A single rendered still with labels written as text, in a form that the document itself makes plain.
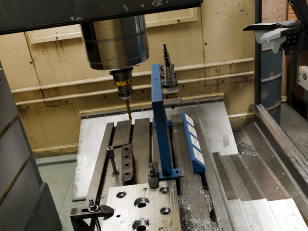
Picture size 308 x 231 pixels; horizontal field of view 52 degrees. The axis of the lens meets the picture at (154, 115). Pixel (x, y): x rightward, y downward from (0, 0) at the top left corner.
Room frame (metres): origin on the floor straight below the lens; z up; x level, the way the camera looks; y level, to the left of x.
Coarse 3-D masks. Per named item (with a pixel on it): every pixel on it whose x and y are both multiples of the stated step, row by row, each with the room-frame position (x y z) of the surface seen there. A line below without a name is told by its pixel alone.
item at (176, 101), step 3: (165, 99) 1.05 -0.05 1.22; (168, 99) 1.05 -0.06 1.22; (171, 99) 1.04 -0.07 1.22; (174, 99) 1.04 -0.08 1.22; (177, 99) 1.04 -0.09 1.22; (180, 99) 1.03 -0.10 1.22; (165, 102) 1.03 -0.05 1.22; (168, 102) 1.02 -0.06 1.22; (171, 102) 1.02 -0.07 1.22; (174, 102) 1.02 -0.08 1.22; (177, 102) 1.01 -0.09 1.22; (180, 102) 1.01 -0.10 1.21; (165, 105) 1.01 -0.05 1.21; (168, 105) 1.01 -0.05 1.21
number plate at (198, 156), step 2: (194, 148) 1.12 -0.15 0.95; (194, 150) 1.10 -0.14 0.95; (196, 150) 1.12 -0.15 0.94; (194, 152) 1.09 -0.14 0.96; (196, 152) 1.10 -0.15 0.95; (198, 152) 1.12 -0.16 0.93; (194, 154) 1.07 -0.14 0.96; (196, 154) 1.08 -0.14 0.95; (198, 154) 1.09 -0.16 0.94; (200, 154) 1.11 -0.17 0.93; (196, 156) 1.06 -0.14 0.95; (198, 156) 1.08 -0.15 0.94; (200, 156) 1.09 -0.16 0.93; (202, 156) 1.10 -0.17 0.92; (196, 158) 1.05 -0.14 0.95; (198, 158) 1.06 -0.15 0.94; (200, 158) 1.07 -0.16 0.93; (202, 158) 1.09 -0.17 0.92; (198, 160) 1.05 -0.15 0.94; (200, 160) 1.05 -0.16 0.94; (202, 160) 1.07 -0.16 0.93; (202, 162) 1.05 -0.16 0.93; (204, 164) 1.05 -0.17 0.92
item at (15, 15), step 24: (0, 0) 0.68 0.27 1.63; (24, 0) 0.68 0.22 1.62; (48, 0) 0.68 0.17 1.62; (72, 0) 0.67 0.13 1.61; (96, 0) 0.67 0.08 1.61; (120, 0) 0.67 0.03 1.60; (144, 0) 0.67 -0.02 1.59; (168, 0) 0.66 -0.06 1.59; (192, 0) 0.66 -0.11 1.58; (0, 24) 0.68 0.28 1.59; (24, 24) 0.68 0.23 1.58; (48, 24) 0.68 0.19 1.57; (72, 24) 0.68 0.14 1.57
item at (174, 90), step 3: (174, 87) 1.16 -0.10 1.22; (162, 90) 1.15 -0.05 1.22; (165, 90) 1.14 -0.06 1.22; (168, 90) 1.14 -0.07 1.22; (171, 90) 1.13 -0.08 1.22; (174, 90) 1.13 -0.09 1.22; (177, 90) 1.13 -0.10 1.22; (162, 93) 1.12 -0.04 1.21; (165, 93) 1.12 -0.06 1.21; (168, 93) 1.12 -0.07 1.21
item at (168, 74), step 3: (165, 66) 1.20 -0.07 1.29; (168, 66) 1.19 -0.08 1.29; (165, 69) 1.19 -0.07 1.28; (168, 69) 1.19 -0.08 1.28; (171, 69) 1.19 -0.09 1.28; (165, 72) 1.19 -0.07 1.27; (168, 72) 1.18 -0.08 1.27; (171, 72) 1.19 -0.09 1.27; (165, 75) 1.19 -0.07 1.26; (168, 75) 1.18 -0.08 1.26; (171, 75) 1.18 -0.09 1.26; (165, 78) 1.19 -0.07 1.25; (168, 78) 1.18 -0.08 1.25; (171, 78) 1.18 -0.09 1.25; (174, 78) 1.19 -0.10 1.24; (165, 81) 1.19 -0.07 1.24; (168, 81) 1.18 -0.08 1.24; (171, 81) 1.18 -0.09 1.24; (174, 81) 1.19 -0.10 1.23
